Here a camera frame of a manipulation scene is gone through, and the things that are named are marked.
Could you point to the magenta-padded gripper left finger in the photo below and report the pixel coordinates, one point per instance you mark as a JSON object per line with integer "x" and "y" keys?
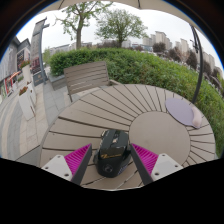
{"x": 60, "y": 165}

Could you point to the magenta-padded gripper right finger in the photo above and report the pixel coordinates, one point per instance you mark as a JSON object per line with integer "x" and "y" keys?
{"x": 165, "y": 165}

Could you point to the black computer mouse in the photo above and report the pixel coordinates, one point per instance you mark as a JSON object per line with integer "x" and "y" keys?
{"x": 111, "y": 153}

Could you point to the round lavender mouse pad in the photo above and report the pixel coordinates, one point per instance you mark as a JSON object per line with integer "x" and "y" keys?
{"x": 180, "y": 110}

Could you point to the white flower planter box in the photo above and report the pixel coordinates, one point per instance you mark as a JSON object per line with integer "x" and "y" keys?
{"x": 27, "y": 75}
{"x": 26, "y": 105}

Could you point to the slatted wooden chair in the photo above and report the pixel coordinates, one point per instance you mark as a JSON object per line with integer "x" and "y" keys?
{"x": 86, "y": 77}

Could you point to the green hedge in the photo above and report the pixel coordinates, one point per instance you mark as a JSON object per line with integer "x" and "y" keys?
{"x": 150, "y": 68}

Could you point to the dark curved umbrella pole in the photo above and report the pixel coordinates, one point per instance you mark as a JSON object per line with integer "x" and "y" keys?
{"x": 199, "y": 63}

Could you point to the grey shopfront building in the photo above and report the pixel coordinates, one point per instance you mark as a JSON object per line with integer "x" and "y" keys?
{"x": 11, "y": 63}

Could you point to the tall grey sign pillar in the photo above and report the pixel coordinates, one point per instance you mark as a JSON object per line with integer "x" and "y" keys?
{"x": 36, "y": 50}

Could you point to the distant apartment buildings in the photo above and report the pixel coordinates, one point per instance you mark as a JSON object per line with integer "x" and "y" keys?
{"x": 160, "y": 38}

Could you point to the tree with bare trunk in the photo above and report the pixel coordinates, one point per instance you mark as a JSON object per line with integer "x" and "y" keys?
{"x": 79, "y": 30}

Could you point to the round leafy green tree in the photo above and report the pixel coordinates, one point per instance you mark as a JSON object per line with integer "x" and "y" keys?
{"x": 120, "y": 25}

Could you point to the beige patio umbrella canopy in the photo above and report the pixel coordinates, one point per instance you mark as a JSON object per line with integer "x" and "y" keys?
{"x": 133, "y": 2}

